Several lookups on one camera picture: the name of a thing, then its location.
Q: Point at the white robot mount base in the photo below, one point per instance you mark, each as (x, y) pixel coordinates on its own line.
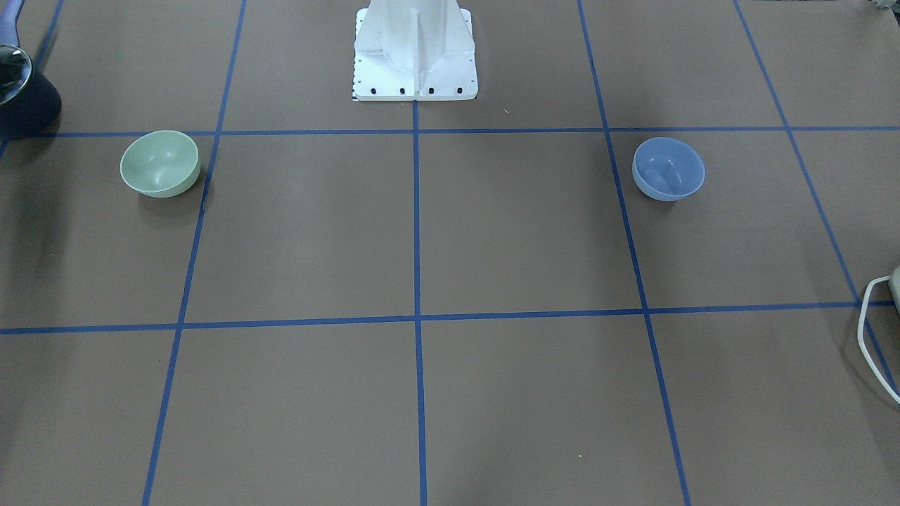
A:
(414, 50)

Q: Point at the blue bowl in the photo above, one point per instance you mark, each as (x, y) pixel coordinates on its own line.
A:
(667, 170)

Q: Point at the dark blue round object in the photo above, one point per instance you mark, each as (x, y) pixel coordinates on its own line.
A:
(29, 101)

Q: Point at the green bowl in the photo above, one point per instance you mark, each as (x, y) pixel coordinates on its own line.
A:
(161, 164)

